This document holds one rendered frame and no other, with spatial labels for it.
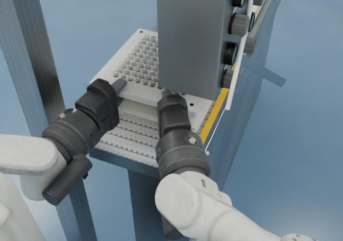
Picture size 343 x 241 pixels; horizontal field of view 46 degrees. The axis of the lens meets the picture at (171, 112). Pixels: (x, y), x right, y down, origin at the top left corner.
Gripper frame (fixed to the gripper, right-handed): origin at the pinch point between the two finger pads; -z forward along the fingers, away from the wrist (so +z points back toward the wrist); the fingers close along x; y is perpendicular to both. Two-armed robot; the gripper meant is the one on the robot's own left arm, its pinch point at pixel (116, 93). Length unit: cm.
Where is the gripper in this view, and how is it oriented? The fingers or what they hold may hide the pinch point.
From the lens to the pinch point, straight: 86.0
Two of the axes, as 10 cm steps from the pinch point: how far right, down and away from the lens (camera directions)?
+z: -5.0, 6.0, -6.2
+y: 8.6, 3.4, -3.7
